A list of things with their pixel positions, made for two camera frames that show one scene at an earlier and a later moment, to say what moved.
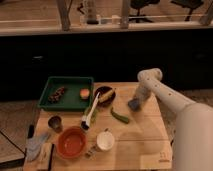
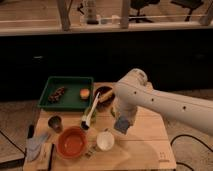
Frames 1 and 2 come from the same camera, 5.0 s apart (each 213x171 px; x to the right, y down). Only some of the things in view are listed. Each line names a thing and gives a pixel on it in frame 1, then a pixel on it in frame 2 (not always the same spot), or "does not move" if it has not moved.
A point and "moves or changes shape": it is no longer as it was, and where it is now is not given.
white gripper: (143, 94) to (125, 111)
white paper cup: (105, 141) does not move
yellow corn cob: (106, 96) does not move
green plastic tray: (71, 99) does not move
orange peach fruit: (84, 93) does not move
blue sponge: (135, 104) moves or changes shape
